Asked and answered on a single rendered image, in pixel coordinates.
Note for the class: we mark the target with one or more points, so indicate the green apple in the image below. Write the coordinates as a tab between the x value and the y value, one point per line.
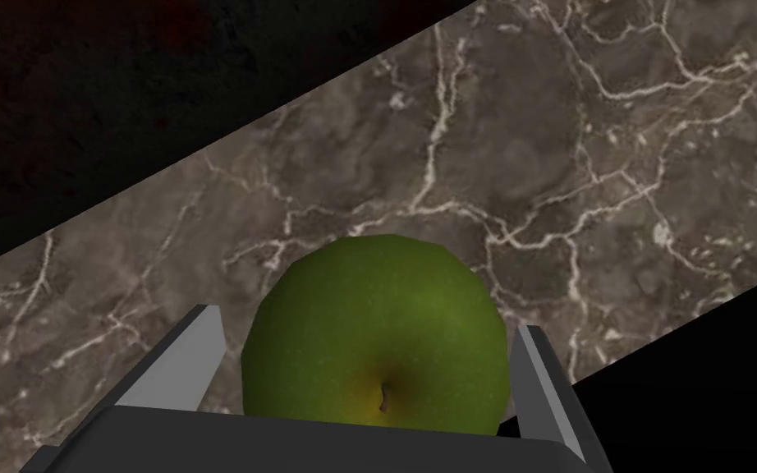
378	328

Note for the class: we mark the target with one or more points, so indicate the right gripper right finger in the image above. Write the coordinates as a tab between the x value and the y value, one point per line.
545	391

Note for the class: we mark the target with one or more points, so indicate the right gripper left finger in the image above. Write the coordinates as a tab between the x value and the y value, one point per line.
178	368

